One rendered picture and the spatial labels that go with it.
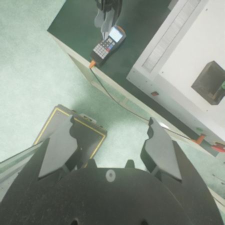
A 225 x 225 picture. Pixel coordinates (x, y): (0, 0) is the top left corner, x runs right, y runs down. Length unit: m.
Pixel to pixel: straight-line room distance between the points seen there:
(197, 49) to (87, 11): 0.52
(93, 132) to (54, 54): 1.33
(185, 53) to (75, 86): 1.19
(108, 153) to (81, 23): 1.43
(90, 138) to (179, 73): 0.88
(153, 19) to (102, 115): 1.02
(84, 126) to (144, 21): 0.92
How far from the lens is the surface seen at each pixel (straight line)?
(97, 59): 0.40
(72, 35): 0.53
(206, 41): 0.52
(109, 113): 1.11
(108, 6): 0.34
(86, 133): 0.88
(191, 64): 0.44
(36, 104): 1.59
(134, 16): 0.59
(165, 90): 0.34
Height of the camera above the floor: 1.10
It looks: 85 degrees down
